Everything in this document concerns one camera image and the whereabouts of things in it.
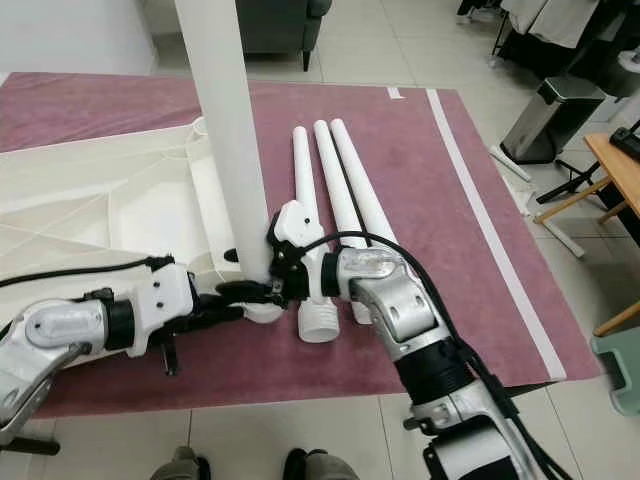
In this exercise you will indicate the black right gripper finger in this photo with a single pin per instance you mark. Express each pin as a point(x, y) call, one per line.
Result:
point(250, 290)

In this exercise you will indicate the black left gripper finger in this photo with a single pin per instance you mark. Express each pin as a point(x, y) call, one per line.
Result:
point(220, 312)

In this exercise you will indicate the white plastic table leg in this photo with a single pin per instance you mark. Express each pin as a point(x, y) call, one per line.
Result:
point(302, 170)
point(220, 120)
point(332, 180)
point(360, 180)

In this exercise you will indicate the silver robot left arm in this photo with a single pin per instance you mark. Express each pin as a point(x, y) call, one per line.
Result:
point(60, 340)

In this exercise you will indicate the grey robot left foot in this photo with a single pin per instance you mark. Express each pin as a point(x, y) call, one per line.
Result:
point(178, 468)

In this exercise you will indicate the grey robot foot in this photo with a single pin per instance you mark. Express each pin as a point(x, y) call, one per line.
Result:
point(178, 468)
point(325, 468)

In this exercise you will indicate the grey robot right foot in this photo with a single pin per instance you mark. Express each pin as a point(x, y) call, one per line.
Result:
point(325, 468)

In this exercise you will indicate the small white tape patch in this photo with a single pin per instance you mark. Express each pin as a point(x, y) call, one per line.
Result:
point(394, 92)

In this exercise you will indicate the mauve cloth with white stripes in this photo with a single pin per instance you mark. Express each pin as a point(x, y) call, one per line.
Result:
point(510, 300)

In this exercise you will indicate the white plastic tube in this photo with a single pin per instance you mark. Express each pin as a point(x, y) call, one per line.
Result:
point(510, 163)
point(565, 240)

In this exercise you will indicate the dark grey armchair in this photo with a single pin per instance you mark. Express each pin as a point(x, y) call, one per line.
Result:
point(280, 25)

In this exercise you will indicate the steel pedal trash bin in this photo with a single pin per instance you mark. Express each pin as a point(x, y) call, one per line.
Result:
point(550, 120)

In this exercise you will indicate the pale green plastic stool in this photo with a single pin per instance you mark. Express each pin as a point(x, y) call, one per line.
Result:
point(618, 375)

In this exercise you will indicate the light wooden table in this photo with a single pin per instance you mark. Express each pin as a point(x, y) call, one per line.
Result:
point(620, 170)

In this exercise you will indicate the black remote control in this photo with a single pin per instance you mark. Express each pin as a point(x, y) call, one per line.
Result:
point(628, 142)

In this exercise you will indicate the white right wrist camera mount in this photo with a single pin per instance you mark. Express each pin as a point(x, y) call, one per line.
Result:
point(298, 225)

